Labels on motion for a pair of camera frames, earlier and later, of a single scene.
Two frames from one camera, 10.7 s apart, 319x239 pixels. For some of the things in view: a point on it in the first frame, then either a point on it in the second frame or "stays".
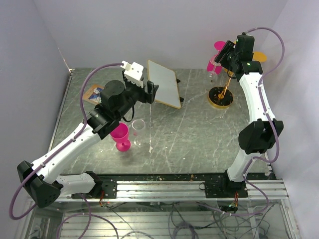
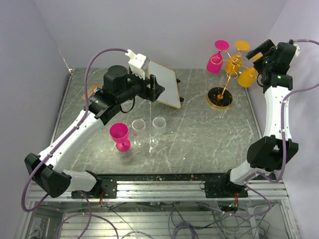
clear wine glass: [138, 131] stays
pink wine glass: [120, 136] stays
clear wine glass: [214, 66] → [159, 126]
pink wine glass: [213, 65] stays
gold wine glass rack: [221, 97] stays
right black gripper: [229, 48] → [263, 49]
